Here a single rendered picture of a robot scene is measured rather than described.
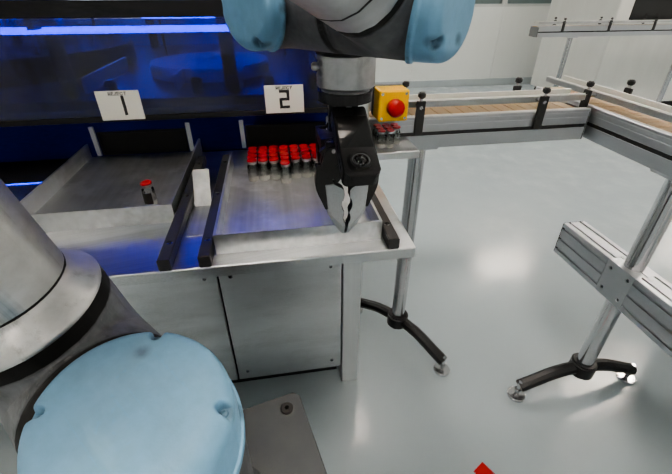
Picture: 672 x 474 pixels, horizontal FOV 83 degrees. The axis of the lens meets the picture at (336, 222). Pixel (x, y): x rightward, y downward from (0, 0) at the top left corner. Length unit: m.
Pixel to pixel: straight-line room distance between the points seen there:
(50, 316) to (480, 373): 1.46
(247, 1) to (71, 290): 0.27
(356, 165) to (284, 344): 0.95
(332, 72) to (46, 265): 0.34
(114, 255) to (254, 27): 0.42
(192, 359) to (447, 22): 0.29
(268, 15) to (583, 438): 1.51
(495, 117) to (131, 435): 1.09
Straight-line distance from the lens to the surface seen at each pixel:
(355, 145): 0.47
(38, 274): 0.32
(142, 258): 0.65
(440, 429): 1.45
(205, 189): 0.75
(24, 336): 0.33
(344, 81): 0.48
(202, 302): 1.19
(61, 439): 0.28
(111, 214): 0.74
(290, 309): 1.20
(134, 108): 0.93
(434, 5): 0.30
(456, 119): 1.13
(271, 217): 0.68
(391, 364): 1.57
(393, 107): 0.90
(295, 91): 0.88
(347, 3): 0.27
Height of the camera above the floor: 1.23
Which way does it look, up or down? 32 degrees down
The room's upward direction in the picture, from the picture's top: straight up
